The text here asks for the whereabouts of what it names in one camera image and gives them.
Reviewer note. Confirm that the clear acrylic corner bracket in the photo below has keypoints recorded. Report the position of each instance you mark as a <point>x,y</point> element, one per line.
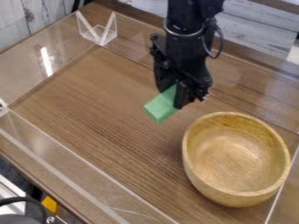
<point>98,34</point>

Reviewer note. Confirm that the green rectangular block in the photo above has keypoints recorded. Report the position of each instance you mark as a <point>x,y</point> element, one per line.
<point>160,108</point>

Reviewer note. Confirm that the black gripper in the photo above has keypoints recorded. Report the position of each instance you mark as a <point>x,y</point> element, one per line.
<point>180,55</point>

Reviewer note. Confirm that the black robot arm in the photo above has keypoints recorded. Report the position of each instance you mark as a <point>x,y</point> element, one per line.
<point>188,15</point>

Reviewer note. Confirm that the brown wooden bowl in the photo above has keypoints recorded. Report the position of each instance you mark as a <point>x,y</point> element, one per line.
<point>234,158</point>

